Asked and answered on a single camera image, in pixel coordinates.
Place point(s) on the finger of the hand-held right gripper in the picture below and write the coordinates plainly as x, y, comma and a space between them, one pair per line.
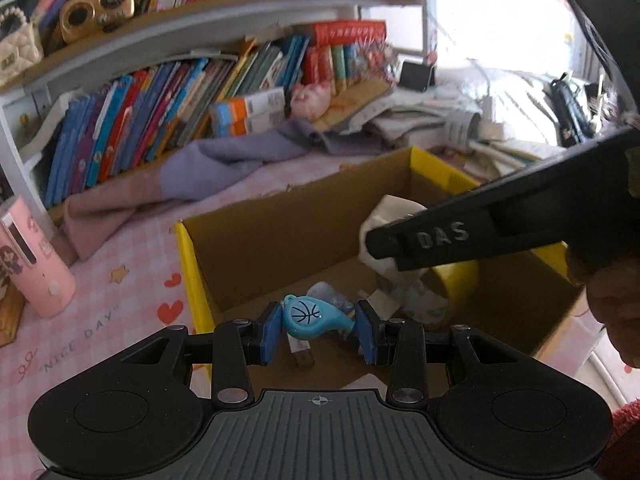
525, 210

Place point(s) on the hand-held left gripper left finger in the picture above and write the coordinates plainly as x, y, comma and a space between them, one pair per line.
270, 332

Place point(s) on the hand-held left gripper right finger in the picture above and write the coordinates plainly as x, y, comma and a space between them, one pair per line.
367, 332

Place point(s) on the white rectangular block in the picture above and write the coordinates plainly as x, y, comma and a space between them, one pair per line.
385, 305

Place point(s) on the blue whistle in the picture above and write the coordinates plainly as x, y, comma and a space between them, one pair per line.
305, 315

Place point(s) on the navy patterned tube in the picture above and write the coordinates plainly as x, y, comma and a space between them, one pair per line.
322, 291

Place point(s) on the yellow cardboard box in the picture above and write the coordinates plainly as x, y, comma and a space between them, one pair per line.
280, 240

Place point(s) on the yellow tape roll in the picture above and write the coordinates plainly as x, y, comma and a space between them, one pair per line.
457, 280

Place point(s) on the pale packet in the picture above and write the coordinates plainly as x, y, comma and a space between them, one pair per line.
387, 212

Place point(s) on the person's right forearm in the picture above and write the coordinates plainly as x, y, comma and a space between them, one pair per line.
622, 445

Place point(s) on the person's right hand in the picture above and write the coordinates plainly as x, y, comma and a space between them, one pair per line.
615, 300

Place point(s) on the white power adapter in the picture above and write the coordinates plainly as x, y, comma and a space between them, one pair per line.
494, 115

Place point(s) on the black backpack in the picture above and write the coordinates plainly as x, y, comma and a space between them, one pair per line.
572, 110

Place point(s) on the grey bed blanket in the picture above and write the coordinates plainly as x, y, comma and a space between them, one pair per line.
500, 82

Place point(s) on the black phone stand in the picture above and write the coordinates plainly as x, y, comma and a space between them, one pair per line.
416, 76

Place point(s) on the pink checked tablecloth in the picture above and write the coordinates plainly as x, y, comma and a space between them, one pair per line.
100, 300

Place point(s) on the lavender cloth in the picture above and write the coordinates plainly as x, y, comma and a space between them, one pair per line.
225, 155

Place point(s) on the orange white box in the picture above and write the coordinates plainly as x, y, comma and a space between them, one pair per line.
255, 125
250, 102

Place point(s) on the row of small books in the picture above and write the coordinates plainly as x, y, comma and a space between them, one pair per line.
345, 67

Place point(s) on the pink pig plush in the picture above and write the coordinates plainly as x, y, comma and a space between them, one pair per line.
311, 101

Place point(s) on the pink cylinder cup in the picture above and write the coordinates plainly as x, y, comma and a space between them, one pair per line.
35, 270

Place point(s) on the row of colourful books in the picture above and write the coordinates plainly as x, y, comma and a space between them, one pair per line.
150, 115

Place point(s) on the thick red book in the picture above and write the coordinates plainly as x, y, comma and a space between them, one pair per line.
345, 32

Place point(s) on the wooden chess box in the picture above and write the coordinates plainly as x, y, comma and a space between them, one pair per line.
10, 317

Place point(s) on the white bookshelf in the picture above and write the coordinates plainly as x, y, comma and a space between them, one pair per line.
20, 145

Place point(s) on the gold retro speaker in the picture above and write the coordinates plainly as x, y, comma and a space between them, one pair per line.
97, 10

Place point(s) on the white quilted bag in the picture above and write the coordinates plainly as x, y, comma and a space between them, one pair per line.
17, 52

